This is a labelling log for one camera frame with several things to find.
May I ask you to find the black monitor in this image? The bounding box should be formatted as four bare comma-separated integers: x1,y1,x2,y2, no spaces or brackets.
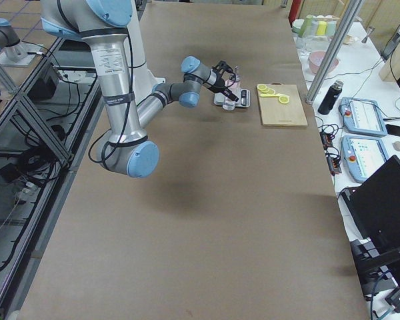
343,155,400,287

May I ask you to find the lemon slice near knife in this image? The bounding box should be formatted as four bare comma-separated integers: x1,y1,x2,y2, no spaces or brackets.
278,95,290,104

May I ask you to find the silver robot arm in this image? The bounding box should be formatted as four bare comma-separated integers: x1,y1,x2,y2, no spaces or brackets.
41,1,239,178

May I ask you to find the green cup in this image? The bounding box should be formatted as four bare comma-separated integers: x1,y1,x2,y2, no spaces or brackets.
298,15,315,38

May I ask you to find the black water bottle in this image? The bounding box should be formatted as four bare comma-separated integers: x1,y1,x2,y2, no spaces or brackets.
317,80,343,115

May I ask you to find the pink bowl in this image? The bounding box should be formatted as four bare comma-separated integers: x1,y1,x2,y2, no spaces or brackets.
308,51,339,74

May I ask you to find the near blue teach pendant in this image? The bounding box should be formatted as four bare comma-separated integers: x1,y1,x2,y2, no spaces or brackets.
341,135,389,183

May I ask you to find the black smartphone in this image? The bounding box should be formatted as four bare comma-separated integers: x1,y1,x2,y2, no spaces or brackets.
385,124,400,137

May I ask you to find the bamboo cutting board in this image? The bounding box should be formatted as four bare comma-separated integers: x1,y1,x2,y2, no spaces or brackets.
257,84,307,127

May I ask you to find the pink plastic cup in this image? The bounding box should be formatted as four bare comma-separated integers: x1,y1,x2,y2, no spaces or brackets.
225,78,240,97

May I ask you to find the silver kitchen scale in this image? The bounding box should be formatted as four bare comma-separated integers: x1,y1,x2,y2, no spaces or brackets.
214,87,252,109

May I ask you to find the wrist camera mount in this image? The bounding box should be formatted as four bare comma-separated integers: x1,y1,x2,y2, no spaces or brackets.
214,60,233,75

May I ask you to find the blue teach pendant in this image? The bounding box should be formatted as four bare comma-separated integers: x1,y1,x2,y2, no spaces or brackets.
339,97,387,137
341,135,389,183

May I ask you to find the red cylinder container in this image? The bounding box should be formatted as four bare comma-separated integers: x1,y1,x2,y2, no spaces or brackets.
288,0,303,25

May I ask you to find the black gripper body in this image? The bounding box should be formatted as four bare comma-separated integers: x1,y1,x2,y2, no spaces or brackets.
207,68,226,94

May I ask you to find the black usb hub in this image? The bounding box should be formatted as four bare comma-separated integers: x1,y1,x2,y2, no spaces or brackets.
320,131,342,176

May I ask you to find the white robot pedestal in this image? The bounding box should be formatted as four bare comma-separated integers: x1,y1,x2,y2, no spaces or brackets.
124,13,165,103

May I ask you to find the yellow cup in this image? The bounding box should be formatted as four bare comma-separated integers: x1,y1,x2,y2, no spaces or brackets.
315,21,327,37

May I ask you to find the far blue teach pendant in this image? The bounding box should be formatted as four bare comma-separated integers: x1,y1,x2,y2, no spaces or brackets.
339,97,387,137

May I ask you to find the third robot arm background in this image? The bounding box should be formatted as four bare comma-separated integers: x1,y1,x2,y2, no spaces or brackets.
0,18,34,67

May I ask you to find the yellow plastic knife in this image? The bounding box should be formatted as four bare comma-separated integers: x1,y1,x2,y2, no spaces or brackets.
259,93,284,99

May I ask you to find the aluminium frame post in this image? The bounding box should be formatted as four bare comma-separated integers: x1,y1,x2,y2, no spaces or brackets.
305,0,365,105

